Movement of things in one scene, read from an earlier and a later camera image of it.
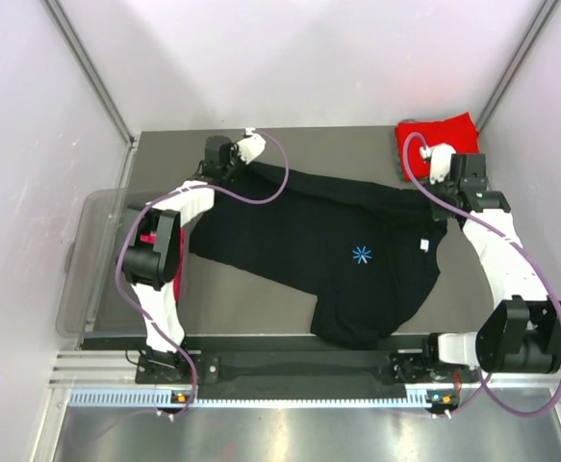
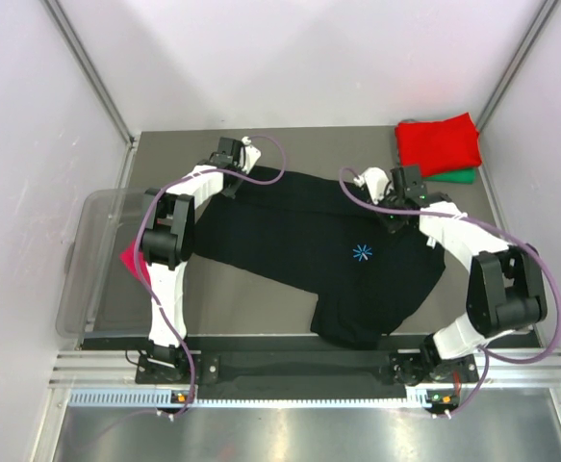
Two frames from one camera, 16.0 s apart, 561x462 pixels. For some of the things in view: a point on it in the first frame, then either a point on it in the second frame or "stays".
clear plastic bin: x=94 y=294 stays
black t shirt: x=364 y=251 stays
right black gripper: x=439 y=214 → x=392 y=226
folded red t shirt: x=459 y=131 stays
